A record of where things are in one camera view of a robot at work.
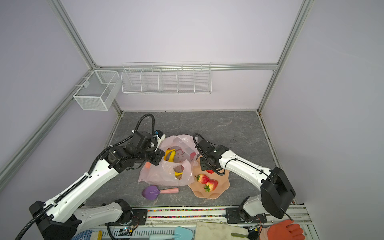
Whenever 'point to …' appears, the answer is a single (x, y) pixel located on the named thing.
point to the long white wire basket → (192, 78)
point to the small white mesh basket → (98, 92)
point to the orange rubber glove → (284, 230)
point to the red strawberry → (211, 185)
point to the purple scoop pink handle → (152, 192)
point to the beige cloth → (210, 231)
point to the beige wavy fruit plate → (223, 180)
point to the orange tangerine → (147, 164)
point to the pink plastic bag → (187, 150)
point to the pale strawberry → (202, 178)
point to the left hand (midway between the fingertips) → (163, 156)
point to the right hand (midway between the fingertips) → (207, 165)
